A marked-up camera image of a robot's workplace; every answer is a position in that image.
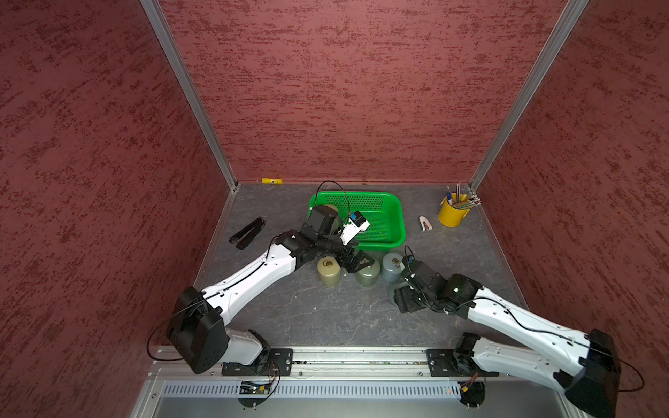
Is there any green tea canister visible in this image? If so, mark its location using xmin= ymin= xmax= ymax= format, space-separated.
xmin=355 ymin=261 xmax=381 ymax=287

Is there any beige tea canister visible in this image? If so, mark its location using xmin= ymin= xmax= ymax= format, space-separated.
xmin=317 ymin=256 xmax=341 ymax=287

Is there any grey-blue tea canister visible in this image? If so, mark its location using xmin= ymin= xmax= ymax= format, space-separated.
xmin=381 ymin=253 xmax=404 ymax=284

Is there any green plastic basket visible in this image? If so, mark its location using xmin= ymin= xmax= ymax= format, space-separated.
xmin=308 ymin=191 xmax=406 ymax=252

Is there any grey tea canister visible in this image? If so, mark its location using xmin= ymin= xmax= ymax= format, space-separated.
xmin=390 ymin=281 xmax=413 ymax=299

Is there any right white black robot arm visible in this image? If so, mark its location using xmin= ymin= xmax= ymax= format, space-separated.
xmin=393 ymin=255 xmax=621 ymax=417

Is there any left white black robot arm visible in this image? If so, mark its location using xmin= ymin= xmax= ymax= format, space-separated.
xmin=167 ymin=205 xmax=375 ymax=374

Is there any small white stapler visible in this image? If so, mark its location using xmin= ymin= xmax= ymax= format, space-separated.
xmin=418 ymin=216 xmax=433 ymax=232

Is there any black tongs tool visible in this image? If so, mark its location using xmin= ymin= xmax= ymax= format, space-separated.
xmin=228 ymin=217 xmax=266 ymax=250

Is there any yellow pen cup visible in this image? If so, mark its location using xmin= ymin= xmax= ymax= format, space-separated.
xmin=438 ymin=193 xmax=471 ymax=227

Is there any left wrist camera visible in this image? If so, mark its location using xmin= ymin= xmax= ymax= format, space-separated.
xmin=340 ymin=211 xmax=370 ymax=246

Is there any yellow marker at wall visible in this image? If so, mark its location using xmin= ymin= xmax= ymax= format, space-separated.
xmin=261 ymin=178 xmax=283 ymax=185

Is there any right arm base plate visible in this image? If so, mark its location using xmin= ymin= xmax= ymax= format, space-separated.
xmin=425 ymin=348 xmax=499 ymax=378

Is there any aluminium front rail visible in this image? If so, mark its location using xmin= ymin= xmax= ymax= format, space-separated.
xmin=131 ymin=347 xmax=583 ymax=417

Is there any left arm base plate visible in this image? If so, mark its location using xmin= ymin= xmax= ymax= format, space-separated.
xmin=221 ymin=348 xmax=294 ymax=377

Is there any left aluminium frame post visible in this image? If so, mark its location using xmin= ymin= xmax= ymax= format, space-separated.
xmin=140 ymin=0 xmax=239 ymax=193

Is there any aluminium frame post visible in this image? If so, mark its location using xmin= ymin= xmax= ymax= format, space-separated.
xmin=469 ymin=0 xmax=589 ymax=193
xmin=140 ymin=0 xmax=239 ymax=193

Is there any right aluminium frame post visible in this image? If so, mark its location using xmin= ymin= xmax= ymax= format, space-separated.
xmin=469 ymin=0 xmax=589 ymax=193

